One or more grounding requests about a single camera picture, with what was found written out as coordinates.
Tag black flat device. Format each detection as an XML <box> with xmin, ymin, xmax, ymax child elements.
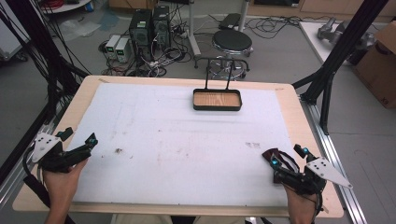
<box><xmin>218</xmin><ymin>12</ymin><xmax>243</xmax><ymax>31</ymax></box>

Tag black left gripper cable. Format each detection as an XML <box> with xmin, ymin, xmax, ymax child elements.
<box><xmin>21</xmin><ymin>145</ymin><xmax>43</xmax><ymax>179</ymax></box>

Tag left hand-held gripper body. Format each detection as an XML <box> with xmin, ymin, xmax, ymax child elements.
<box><xmin>32</xmin><ymin>132</ymin><xmax>83</xmax><ymax>175</ymax></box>

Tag clear plastic sheet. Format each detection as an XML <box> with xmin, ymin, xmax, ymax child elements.
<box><xmin>58</xmin><ymin>19</ymin><xmax>102</xmax><ymax>42</ymax></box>

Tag black computer tower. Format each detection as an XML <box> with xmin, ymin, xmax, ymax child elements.
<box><xmin>151</xmin><ymin>5</ymin><xmax>172</xmax><ymax>51</ymax></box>
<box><xmin>128</xmin><ymin>8</ymin><xmax>154</xmax><ymax>62</ymax></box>

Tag black round stool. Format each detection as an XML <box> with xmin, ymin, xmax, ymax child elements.
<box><xmin>194</xmin><ymin>29</ymin><xmax>254</xmax><ymax>81</ymax></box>

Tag white board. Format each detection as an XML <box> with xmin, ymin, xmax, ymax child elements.
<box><xmin>298</xmin><ymin>21</ymin><xmax>354</xmax><ymax>67</ymax></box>

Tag round white table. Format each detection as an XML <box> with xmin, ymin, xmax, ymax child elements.
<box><xmin>39</xmin><ymin>0</ymin><xmax>93</xmax><ymax>15</ymax></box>

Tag long black floor cable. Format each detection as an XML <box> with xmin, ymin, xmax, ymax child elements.
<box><xmin>244</xmin><ymin>14</ymin><xmax>335</xmax><ymax>41</ymax></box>

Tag person's left hand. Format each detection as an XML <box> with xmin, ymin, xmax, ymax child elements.
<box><xmin>42</xmin><ymin>158</ymin><xmax>90</xmax><ymax>204</ymax></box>

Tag white power supply box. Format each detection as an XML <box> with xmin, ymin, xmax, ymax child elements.
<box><xmin>114</xmin><ymin>37</ymin><xmax>132</xmax><ymax>63</ymax></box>
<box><xmin>105</xmin><ymin>34</ymin><xmax>122</xmax><ymax>60</ymax></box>

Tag person's right hand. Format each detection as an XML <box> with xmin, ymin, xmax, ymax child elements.
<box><xmin>281</xmin><ymin>183</ymin><xmax>319</xmax><ymax>224</ymax></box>

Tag dark red cloth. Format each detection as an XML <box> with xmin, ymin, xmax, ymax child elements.
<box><xmin>262</xmin><ymin>147</ymin><xmax>301</xmax><ymax>185</ymax></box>

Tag white desk leg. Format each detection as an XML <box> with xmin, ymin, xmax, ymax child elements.
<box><xmin>186</xmin><ymin>0</ymin><xmax>203</xmax><ymax>58</ymax></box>
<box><xmin>237</xmin><ymin>0</ymin><xmax>251</xmax><ymax>33</ymax></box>

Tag black metal frame stand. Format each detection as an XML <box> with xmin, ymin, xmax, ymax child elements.
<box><xmin>0</xmin><ymin>0</ymin><xmax>92</xmax><ymax>185</ymax></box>
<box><xmin>291</xmin><ymin>0</ymin><xmax>390</xmax><ymax>136</ymax></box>

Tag person's beige pants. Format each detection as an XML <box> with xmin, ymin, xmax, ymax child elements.
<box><xmin>110</xmin><ymin>213</ymin><xmax>248</xmax><ymax>224</ymax></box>

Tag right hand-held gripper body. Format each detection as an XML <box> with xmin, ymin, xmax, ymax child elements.
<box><xmin>273</xmin><ymin>156</ymin><xmax>355</xmax><ymax>196</ymax></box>

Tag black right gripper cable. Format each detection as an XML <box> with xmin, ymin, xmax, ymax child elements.
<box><xmin>313</xmin><ymin>191</ymin><xmax>324</xmax><ymax>219</ymax></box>

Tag black strap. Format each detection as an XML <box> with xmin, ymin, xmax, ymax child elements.
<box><xmin>22</xmin><ymin>174</ymin><xmax>77</xmax><ymax>224</ymax></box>

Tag brown cardboard box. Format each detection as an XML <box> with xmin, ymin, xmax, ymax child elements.
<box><xmin>352</xmin><ymin>21</ymin><xmax>396</xmax><ymax>110</ymax></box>

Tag computer towers on floor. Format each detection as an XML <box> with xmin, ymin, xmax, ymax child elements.
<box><xmin>97</xmin><ymin>18</ymin><xmax>195</xmax><ymax>78</ymax></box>

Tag black stand with wooden tray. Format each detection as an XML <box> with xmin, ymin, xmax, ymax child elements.
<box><xmin>192</xmin><ymin>57</ymin><xmax>244</xmax><ymax>112</ymax></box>

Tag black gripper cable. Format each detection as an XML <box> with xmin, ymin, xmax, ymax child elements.
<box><xmin>21</xmin><ymin>145</ymin><xmax>43</xmax><ymax>179</ymax></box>
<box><xmin>313</xmin><ymin>191</ymin><xmax>324</xmax><ymax>219</ymax></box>

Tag aluminium rail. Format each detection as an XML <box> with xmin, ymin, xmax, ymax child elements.
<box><xmin>299</xmin><ymin>95</ymin><xmax>369</xmax><ymax>224</ymax></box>

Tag white table mat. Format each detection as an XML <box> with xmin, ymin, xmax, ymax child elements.
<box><xmin>68</xmin><ymin>82</ymin><xmax>290</xmax><ymax>208</ymax></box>

